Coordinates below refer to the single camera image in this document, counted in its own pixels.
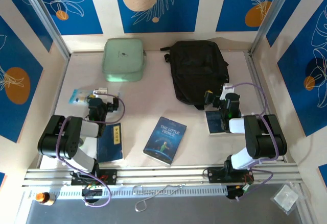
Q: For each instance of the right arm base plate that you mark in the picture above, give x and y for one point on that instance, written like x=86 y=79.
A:
x=215 y=175

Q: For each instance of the blue poster white flower outline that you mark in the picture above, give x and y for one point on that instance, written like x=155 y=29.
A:
x=76 y=17

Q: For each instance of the Little Prince book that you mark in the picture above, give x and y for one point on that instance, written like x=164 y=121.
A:
x=164 y=139

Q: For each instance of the aluminium corner post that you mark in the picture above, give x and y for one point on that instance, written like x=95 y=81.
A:
x=268 y=14
x=46 y=17

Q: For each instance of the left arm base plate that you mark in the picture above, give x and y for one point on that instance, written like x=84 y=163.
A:
x=110 y=176

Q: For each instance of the aluminium frame rail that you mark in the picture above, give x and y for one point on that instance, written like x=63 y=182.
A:
x=163 y=174

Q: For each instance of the dark blue book yellow label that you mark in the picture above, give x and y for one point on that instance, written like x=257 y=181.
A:
x=214 y=122

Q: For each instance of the blue poster orange circle leaf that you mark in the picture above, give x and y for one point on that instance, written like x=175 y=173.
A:
x=15 y=86

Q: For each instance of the blue snack packet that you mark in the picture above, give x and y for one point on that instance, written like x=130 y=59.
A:
x=78 y=97

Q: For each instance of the mint green zip case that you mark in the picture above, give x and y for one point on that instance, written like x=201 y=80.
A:
x=124 y=58

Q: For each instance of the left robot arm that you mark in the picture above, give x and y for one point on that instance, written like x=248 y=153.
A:
x=61 y=137

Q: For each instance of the clear plastic case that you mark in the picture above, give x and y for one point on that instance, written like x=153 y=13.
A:
x=118 y=94

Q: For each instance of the black backpack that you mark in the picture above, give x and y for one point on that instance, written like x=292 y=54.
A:
x=196 y=68

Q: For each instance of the orange cap bottle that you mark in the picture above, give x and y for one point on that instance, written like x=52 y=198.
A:
x=44 y=198

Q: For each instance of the blue poster orange circle feather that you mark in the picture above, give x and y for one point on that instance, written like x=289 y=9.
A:
x=237 y=4

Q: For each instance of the blue poster beige circle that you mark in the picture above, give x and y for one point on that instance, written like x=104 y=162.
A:
x=158 y=4

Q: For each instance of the clear plastic bag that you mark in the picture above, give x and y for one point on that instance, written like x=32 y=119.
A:
x=284 y=198

